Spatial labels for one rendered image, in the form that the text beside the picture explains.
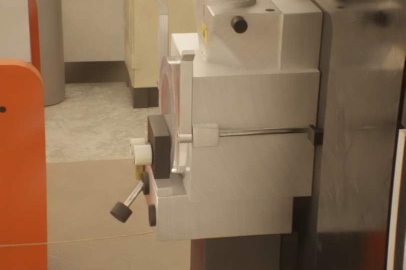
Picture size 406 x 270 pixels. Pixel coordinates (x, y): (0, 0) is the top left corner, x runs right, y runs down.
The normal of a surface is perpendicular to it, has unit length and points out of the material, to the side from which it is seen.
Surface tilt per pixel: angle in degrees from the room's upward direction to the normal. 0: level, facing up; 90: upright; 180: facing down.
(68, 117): 0
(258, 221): 90
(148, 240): 0
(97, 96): 0
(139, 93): 90
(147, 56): 90
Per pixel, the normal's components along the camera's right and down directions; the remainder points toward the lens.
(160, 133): 0.02, -0.93
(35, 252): 0.17, 0.37
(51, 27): 0.73, 0.26
